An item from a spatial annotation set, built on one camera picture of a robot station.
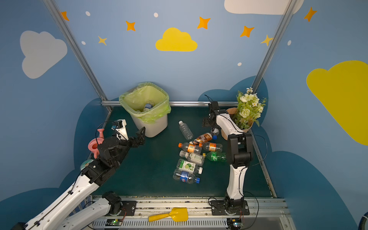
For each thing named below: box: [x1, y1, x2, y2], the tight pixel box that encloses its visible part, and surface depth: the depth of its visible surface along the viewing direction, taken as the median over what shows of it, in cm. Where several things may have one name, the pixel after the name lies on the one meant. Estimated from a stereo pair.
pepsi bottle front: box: [172, 168, 201, 184], surface depth 82 cm
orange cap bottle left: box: [177, 142, 203, 154], surface depth 96 cm
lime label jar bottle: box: [176, 158, 204, 175], surface depth 88 cm
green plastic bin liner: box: [118, 81, 172, 125], surface depth 93 cm
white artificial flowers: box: [230, 87, 268, 130], surface depth 87 cm
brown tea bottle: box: [189, 132, 213, 145], surface depth 100 cm
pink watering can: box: [87, 128, 105, 159], surface depth 88 cm
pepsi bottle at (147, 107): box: [143, 103, 153, 112], surface depth 103 cm
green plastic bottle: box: [202, 151, 228, 162], surface depth 92 cm
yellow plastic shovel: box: [148, 207, 189, 222], surface depth 73 cm
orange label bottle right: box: [202, 141, 223, 152], surface depth 96 cm
